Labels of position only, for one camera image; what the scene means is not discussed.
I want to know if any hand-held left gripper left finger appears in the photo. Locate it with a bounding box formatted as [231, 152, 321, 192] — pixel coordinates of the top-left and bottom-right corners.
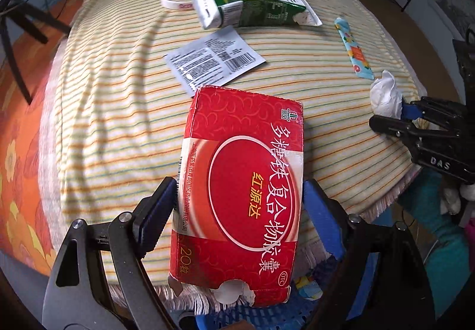
[42, 177, 179, 330]

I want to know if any orange floral tablecloth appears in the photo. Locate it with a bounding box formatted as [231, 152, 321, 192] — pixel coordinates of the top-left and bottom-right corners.
[0, 0, 130, 275]

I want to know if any blue plastic basket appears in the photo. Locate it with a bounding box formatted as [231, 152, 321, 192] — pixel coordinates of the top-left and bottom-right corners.
[178, 271, 335, 330]

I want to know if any blue floral wrapper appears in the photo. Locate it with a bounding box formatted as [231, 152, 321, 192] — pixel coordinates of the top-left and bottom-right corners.
[334, 17, 375, 81]

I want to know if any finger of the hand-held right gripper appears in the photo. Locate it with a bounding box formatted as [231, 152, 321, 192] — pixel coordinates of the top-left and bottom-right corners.
[369, 115, 451, 160]
[400, 96, 466, 130]

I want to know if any black tripod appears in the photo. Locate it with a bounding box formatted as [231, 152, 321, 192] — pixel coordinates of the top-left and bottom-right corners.
[0, 0, 71, 104]

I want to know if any red medicine box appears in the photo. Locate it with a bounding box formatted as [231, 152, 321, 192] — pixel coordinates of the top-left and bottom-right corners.
[168, 85, 305, 307]

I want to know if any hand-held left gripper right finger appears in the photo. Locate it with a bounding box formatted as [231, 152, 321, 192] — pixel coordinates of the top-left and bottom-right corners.
[302, 179, 435, 330]

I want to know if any silver sachet packet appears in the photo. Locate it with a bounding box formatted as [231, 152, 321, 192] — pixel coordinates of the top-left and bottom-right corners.
[164, 26, 267, 97]

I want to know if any striped fringed mat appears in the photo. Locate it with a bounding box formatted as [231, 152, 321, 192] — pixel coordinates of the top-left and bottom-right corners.
[37, 0, 431, 316]

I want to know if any white tissue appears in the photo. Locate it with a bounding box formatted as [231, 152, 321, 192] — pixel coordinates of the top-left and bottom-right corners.
[370, 70, 405, 119]

